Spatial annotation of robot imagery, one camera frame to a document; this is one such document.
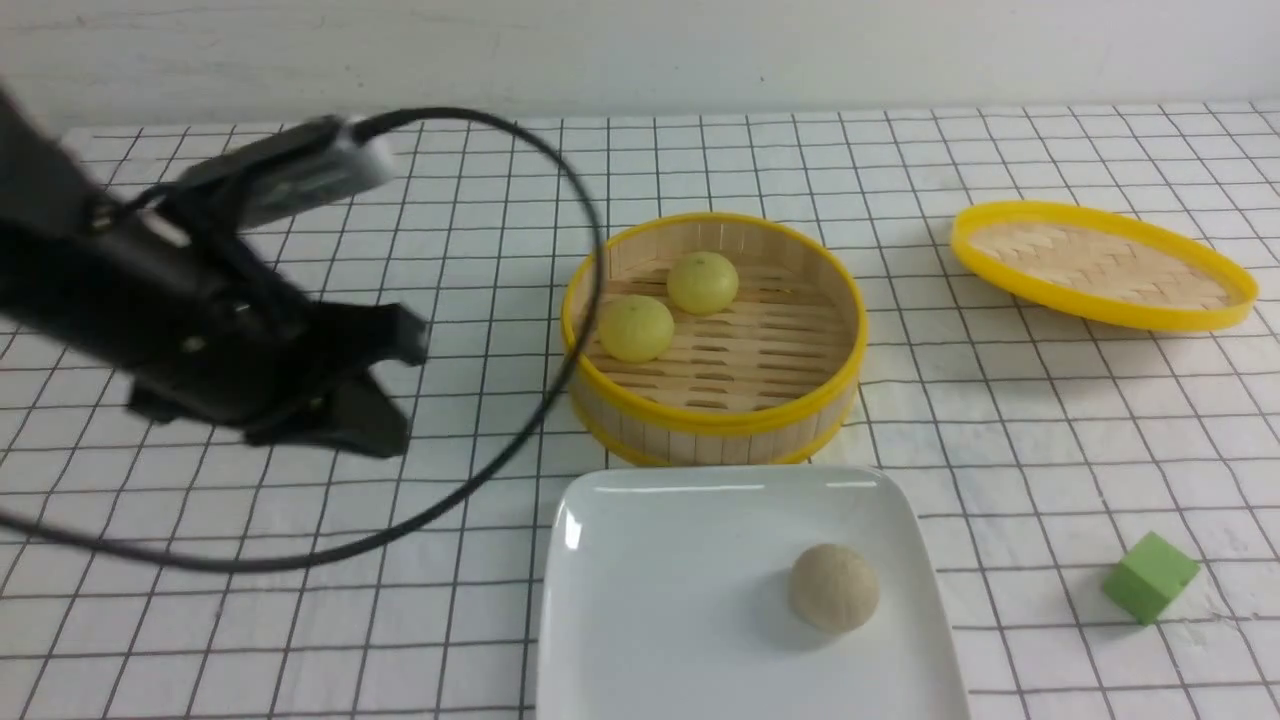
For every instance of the white grid tablecloth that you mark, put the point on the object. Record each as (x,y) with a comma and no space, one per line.
(1036,448)

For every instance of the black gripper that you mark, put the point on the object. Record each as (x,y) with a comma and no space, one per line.
(222,330)

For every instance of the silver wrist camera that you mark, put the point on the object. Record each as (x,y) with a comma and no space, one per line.
(299,169)

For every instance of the yellow steamed bun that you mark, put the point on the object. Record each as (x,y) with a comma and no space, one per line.
(635,328)
(702,283)

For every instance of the yellow rimmed bamboo steamer lid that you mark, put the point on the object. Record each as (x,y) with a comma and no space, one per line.
(1103,267)

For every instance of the green foam cube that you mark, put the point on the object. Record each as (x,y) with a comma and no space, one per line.
(1149,578)

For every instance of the yellow rimmed bamboo steamer basket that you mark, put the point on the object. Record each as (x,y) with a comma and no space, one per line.
(769,380)

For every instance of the white square ceramic plate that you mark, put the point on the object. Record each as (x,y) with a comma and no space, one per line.
(665,597)

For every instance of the beige steamed bun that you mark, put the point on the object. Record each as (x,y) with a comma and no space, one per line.
(833,588)

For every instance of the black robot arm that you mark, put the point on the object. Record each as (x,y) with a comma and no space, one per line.
(54,279)

